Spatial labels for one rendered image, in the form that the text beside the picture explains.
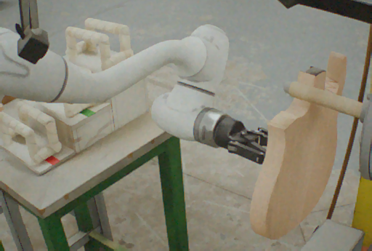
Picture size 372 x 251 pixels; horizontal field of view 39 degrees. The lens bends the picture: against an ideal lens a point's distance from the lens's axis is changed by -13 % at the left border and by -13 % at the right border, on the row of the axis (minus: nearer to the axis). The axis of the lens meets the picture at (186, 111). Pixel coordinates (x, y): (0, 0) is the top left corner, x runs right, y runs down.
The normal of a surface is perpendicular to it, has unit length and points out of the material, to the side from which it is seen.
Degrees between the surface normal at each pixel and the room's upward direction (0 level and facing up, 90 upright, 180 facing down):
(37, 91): 117
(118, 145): 0
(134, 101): 90
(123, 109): 90
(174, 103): 49
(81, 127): 90
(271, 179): 54
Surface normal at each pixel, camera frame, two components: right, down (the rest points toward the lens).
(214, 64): 0.67, 0.22
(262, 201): -0.62, 0.14
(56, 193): -0.06, -0.88
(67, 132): -0.65, 0.40
